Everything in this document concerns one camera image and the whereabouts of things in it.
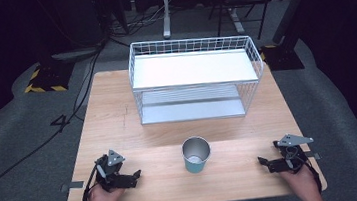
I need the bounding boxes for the long black floor cable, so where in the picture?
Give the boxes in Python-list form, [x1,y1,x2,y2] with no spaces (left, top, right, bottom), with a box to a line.
[0,42,120,201]

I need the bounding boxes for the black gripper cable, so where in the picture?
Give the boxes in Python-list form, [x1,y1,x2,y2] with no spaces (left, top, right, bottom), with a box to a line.
[78,164,102,201]
[303,159,324,196]

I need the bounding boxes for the bundle of floor cables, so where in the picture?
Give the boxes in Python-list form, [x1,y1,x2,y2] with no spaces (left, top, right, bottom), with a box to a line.
[102,0,169,41]

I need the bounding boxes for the metal cup with blue sleeve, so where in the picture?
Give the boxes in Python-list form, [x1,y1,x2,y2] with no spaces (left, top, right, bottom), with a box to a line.
[179,134,214,175]

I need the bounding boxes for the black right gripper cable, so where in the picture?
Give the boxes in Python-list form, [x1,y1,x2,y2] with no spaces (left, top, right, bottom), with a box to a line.
[303,159,324,196]

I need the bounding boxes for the person's right hand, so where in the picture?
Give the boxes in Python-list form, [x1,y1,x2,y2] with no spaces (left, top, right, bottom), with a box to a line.
[278,161,323,201]

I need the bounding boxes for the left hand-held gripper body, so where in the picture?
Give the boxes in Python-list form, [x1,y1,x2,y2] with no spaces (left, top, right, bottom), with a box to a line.
[91,147,131,194]

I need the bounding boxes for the white desk frame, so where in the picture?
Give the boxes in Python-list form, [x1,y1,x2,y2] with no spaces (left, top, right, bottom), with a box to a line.
[159,0,247,44]

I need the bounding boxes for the grey tape tab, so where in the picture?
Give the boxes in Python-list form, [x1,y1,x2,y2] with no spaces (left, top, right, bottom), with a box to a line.
[305,151,321,162]
[60,180,85,194]

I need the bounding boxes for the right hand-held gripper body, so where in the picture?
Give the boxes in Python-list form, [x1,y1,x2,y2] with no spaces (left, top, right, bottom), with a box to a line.
[272,131,319,176]

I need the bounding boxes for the black base with hazard stripes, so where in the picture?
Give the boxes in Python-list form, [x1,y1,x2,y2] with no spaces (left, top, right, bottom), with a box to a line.
[21,59,78,96]
[258,40,306,74]

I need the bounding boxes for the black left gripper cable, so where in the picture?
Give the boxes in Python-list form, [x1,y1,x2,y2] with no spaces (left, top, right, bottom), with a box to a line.
[78,164,102,201]

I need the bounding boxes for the black slanted stand pole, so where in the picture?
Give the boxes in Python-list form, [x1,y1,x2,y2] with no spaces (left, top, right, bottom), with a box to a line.
[268,0,327,46]

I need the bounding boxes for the white wire shelf rack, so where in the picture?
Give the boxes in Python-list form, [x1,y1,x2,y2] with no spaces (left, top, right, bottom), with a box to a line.
[124,29,269,129]

